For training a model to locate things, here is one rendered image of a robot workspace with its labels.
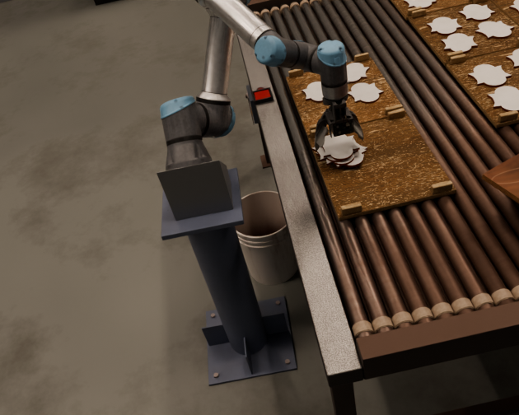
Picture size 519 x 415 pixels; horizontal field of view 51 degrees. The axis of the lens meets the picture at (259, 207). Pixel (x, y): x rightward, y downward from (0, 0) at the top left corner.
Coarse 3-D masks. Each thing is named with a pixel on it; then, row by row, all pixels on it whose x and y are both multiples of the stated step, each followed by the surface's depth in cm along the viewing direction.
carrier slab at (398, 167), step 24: (384, 120) 185; (408, 120) 183; (312, 144) 183; (360, 144) 178; (384, 144) 176; (408, 144) 174; (336, 168) 172; (360, 168) 170; (384, 168) 168; (408, 168) 166; (432, 168) 164; (336, 192) 164; (360, 192) 162; (384, 192) 160; (408, 192) 159
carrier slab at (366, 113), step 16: (368, 64) 212; (288, 80) 214; (304, 80) 212; (368, 80) 204; (384, 80) 203; (304, 96) 204; (384, 96) 195; (304, 112) 197; (320, 112) 195; (368, 112) 190; (384, 112) 188
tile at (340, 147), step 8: (328, 136) 176; (344, 136) 175; (352, 136) 174; (328, 144) 173; (336, 144) 172; (344, 144) 172; (352, 144) 171; (328, 152) 170; (336, 152) 169; (344, 152) 169; (352, 152) 168
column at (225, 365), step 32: (192, 224) 175; (224, 224) 172; (224, 256) 191; (224, 288) 202; (224, 320) 220; (256, 320) 224; (288, 320) 244; (224, 352) 238; (256, 352) 235; (288, 352) 232
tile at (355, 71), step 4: (348, 64) 213; (352, 64) 213; (356, 64) 212; (360, 64) 212; (348, 68) 211; (352, 68) 211; (356, 68) 210; (360, 68) 210; (364, 68) 209; (368, 68) 209; (348, 72) 209; (352, 72) 209; (356, 72) 208; (360, 72) 208; (364, 72) 207; (348, 76) 207; (352, 76) 207; (356, 76) 206; (360, 76) 206; (364, 76) 205; (348, 80) 205; (352, 80) 205; (356, 80) 204
